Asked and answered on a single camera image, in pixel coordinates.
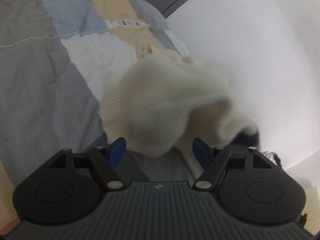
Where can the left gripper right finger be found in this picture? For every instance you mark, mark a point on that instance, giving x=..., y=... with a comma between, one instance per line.
x=213, y=161

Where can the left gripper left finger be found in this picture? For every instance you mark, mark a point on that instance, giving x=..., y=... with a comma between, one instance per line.
x=105, y=160

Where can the cream fuzzy striped sweater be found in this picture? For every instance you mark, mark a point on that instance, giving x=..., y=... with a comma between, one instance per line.
x=163, y=102

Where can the patchwork pastel quilt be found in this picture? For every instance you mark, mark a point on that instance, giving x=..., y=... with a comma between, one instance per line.
x=58, y=59

